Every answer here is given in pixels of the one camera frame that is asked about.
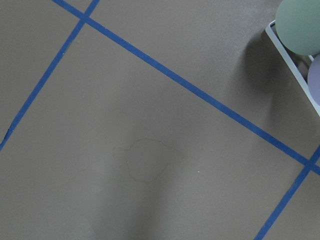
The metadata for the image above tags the purple cup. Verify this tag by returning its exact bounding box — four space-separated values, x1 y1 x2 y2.
307 54 320 105

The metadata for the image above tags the green cup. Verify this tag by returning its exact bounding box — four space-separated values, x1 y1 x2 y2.
275 0 320 56

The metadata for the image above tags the white wire cup rack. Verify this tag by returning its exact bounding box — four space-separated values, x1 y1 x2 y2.
265 20 320 116

